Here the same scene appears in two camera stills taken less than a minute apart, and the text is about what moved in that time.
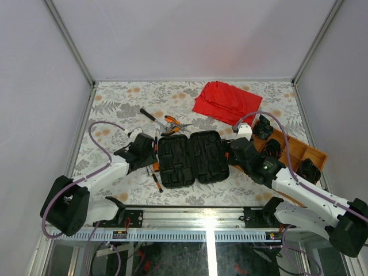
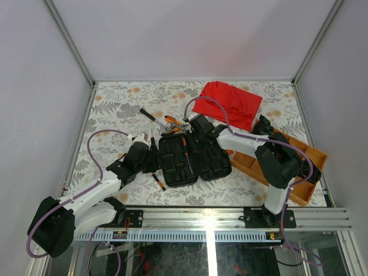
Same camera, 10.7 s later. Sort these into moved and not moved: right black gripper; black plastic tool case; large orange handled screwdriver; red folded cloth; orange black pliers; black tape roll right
Moved: right black gripper; large orange handled screwdriver
Not moved: black plastic tool case; black tape roll right; red folded cloth; orange black pliers
